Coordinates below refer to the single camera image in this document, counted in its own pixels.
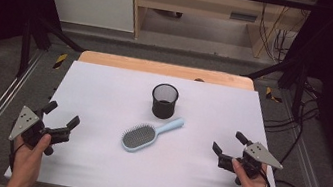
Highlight person's left hand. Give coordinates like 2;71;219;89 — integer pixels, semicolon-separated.
7;128;53;187

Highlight left hand-held gripper cable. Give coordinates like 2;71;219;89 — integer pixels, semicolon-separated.
4;139;20;173

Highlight black stand legs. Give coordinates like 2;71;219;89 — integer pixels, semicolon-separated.
236;49;313;123
14;13;89;88

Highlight yellow black tape marker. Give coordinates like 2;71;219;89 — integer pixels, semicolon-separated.
264;86;286;105
52;52;69;71

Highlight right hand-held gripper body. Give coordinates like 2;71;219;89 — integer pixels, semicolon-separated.
214;136;288;187

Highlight white table mat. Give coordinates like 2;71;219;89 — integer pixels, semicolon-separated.
3;52;303;187

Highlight black floor cables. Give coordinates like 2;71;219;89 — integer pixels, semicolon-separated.
253;73;333;187

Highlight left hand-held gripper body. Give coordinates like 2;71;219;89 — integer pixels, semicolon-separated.
6;103;74;160

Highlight wooden table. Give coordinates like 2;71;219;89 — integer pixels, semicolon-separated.
77;48;257;92

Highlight hanging desk cables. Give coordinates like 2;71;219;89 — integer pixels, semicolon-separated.
253;1;301;66

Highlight wooden desk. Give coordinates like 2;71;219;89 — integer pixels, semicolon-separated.
122;0;319;67

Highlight black mesh cup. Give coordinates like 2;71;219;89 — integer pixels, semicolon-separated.
148;81;181;122

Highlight light blue hairbrush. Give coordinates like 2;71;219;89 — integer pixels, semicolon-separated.
119;108;186;160

